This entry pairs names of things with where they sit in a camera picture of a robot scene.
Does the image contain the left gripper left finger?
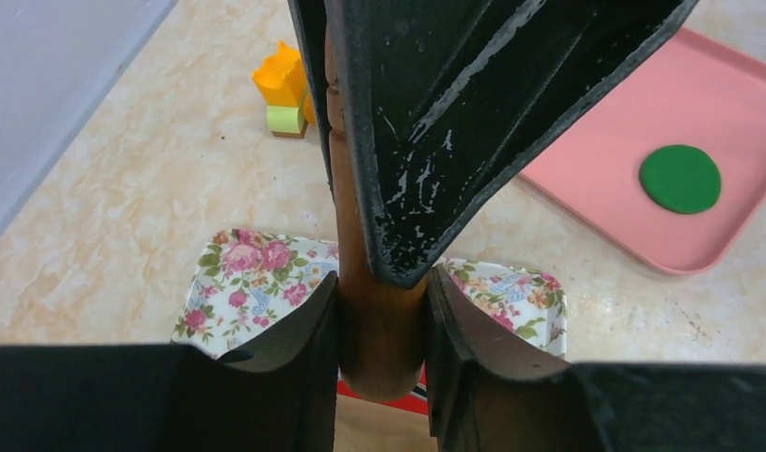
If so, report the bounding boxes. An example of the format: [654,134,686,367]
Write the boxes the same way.
[0,273,338,451]

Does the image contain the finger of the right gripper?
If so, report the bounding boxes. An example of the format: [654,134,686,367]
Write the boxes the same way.
[287,0,333,182]
[325,0,694,287]

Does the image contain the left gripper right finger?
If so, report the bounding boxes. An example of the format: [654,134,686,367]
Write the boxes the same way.
[426,269,766,451]

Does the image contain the wooden rolling pin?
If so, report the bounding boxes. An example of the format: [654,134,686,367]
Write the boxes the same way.
[325,36,427,402]

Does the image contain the red dough piece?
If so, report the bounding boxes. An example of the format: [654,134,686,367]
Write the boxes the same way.
[337,368,429,415]

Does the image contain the green dough disc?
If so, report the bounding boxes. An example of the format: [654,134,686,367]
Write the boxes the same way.
[638,144,723,215]

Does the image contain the orange crown-shaped toy block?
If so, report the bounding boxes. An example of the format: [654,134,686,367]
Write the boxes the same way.
[252,40,316,126]

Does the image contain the yellow-green block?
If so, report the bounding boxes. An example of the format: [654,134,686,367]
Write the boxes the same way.
[266,105,307,138]

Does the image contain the floral rectangular tray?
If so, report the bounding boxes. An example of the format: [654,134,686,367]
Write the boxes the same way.
[171,229,567,358]

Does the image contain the pink plastic tray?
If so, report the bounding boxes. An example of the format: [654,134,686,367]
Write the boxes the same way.
[521,29,766,275]

